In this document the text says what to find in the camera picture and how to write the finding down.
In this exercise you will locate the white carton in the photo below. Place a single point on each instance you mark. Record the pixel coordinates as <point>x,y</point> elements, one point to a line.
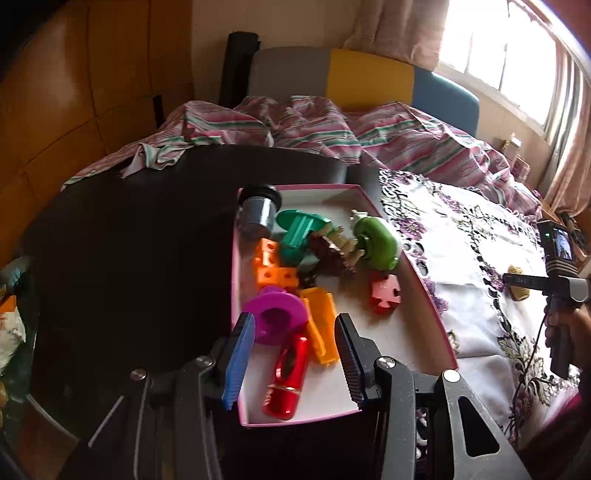
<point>512,146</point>

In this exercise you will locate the orange rectangular plastic piece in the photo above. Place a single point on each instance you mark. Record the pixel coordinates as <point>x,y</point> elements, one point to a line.
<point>323,323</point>

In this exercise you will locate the pink carton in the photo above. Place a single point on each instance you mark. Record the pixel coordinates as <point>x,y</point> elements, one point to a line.
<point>522,168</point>

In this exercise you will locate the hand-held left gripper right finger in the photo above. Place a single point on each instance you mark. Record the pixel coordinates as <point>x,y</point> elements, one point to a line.
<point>348,364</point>

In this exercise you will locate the black rolled mat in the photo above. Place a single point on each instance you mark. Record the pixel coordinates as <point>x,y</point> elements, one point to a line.
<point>238,69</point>

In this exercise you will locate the window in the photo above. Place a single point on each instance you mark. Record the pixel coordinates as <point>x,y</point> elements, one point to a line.
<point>503,60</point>

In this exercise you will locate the pink puzzle piece toy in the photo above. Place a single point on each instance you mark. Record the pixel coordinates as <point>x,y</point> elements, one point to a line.
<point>385,293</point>

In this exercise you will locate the magenta plastic spool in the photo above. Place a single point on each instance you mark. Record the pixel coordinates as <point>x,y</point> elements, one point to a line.
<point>277,304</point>

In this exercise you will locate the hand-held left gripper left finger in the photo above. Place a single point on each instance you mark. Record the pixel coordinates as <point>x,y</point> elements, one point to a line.
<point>240,360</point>

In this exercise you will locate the pink side curtain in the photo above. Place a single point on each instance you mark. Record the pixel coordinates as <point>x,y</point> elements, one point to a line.
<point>572,152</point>

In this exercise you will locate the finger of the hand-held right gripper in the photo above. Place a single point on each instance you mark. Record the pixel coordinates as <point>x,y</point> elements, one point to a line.
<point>526,281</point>

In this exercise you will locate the green roller with white core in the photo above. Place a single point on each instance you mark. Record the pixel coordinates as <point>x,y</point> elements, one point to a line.
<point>378,240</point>

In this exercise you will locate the person's right hand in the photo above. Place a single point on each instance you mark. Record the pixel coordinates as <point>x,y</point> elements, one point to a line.
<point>581,332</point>

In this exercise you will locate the orange cube block toy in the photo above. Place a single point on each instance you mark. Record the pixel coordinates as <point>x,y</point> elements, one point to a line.
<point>277,279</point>

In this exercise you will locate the pink green striped bedsheet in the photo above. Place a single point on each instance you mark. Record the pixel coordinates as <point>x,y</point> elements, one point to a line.
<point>406,134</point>

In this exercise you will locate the grey yellow blue headboard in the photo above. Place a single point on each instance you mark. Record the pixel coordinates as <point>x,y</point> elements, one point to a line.
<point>364,76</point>

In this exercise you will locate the grey jar with black lid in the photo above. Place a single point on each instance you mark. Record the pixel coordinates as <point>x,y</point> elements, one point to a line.
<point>256,217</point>

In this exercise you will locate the white embroidered floral tablecloth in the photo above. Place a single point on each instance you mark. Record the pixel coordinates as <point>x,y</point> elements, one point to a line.
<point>461,258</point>

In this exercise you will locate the wooden wardrobe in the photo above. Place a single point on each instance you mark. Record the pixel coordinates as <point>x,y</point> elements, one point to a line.
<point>69,92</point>

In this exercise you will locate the brown hair claw clip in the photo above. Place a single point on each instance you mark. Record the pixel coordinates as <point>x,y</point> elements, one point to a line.
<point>330,254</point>

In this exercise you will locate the beige patterned curtain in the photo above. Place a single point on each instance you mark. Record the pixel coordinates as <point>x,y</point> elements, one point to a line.
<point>397,32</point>

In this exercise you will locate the golden bumpy oval toy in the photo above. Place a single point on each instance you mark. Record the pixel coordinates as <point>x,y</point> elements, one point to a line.
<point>519,295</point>

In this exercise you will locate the teal green plastic spool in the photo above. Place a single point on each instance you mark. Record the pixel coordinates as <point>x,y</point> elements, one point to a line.
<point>295,235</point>

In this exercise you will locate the pink-edged white cardboard box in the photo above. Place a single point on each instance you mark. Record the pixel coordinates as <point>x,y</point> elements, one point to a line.
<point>406,332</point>

